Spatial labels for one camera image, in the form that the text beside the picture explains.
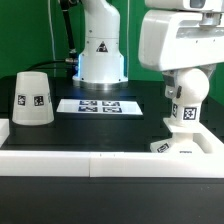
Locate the white marker tag sheet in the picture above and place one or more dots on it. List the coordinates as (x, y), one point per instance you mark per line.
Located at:
(99, 107)

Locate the white lamp bulb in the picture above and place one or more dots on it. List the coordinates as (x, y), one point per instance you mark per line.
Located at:
(192, 88)

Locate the white left wall bar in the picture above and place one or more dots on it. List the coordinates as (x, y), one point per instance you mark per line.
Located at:
(4, 130)

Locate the white lamp shade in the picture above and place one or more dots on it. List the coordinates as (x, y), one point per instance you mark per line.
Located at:
(32, 101)

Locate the white lamp base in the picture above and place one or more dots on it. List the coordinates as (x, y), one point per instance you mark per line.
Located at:
(182, 140)

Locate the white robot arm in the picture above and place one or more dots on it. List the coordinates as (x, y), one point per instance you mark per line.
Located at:
(100, 63)

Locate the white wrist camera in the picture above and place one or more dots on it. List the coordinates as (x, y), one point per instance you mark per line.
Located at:
(188, 5)

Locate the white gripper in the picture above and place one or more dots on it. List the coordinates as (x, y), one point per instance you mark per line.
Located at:
(174, 40)

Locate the white front wall bar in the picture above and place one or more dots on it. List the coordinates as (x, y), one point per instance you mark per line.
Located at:
(114, 164)

